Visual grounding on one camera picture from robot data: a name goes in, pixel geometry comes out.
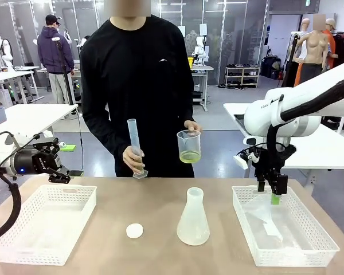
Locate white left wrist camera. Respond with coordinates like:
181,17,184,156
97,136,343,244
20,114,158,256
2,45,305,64
15,130,54,144

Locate person's left hand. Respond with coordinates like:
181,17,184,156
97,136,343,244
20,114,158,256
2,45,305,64
185,120,203,133

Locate person's right hand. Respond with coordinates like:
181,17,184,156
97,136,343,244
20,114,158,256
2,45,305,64
122,144,146,175

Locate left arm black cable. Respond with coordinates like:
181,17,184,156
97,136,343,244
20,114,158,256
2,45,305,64
0,131,21,242

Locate translucent conical flask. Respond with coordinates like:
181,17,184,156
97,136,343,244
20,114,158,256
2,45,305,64
176,187,211,246

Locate thin black tripod cable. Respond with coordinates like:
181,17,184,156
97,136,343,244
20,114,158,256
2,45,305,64
76,113,85,172

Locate person's left forearm black sleeve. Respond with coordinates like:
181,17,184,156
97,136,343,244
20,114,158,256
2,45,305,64
181,97,196,123

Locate mannequin with orange clothes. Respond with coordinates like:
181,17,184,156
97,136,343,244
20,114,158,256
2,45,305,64
323,18,339,71

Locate person in black shirt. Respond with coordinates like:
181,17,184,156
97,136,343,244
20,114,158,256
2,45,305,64
80,0,196,178

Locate black camera tripod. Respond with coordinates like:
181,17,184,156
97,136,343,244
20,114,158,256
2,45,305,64
52,36,75,105

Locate white round flask cap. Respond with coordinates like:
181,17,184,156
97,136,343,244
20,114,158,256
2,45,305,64
126,223,144,239

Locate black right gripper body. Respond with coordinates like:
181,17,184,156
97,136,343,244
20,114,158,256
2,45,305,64
254,144,297,180

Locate person's right forearm black sleeve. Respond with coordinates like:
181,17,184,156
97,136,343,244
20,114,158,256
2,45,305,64
84,114,130,155

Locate white background desk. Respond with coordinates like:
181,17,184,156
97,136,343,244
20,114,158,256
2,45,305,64
0,65,41,104

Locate clear plastic beaker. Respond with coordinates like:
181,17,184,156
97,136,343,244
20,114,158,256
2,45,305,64
177,129,202,164

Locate clear graduated cylinder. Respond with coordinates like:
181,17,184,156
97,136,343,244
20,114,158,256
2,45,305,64
127,119,149,180

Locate white perforated plastic basket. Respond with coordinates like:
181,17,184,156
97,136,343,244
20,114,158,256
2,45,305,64
0,184,97,266
231,185,341,268

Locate person in purple hoodie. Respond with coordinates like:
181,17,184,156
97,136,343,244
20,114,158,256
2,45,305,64
37,14,75,104

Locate white humanoid robot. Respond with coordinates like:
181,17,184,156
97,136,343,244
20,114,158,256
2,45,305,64
0,36,14,72

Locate white shoe rack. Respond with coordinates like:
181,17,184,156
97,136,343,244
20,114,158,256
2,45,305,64
225,66,261,89

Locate black suitcase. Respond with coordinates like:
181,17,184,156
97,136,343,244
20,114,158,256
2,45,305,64
260,56,282,80

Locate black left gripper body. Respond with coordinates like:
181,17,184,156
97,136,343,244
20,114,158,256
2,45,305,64
10,144,61,176

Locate white rectangular table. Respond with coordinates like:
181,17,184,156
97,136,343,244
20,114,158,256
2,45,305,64
0,103,79,161

